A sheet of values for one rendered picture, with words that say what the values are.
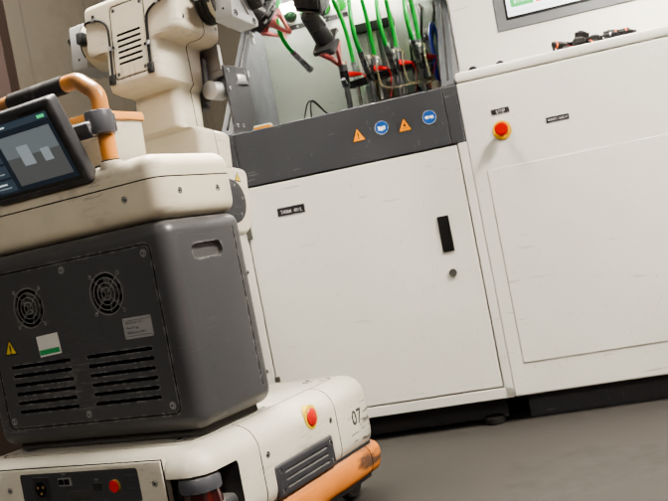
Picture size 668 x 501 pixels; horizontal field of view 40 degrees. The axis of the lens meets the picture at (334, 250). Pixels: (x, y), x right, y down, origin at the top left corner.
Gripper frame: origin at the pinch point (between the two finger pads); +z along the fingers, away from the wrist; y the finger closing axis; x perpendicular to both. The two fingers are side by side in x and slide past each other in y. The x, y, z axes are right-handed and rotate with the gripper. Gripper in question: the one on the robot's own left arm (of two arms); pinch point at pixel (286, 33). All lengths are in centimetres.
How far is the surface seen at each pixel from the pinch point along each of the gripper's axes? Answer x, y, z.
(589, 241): 40, -46, 90
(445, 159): 29, -27, 50
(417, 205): 40, -18, 51
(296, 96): -12.7, 37.3, 20.2
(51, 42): -56, 155, -63
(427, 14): -41, -3, 39
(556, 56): 3, -57, 57
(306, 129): 29.3, -3.9, 16.7
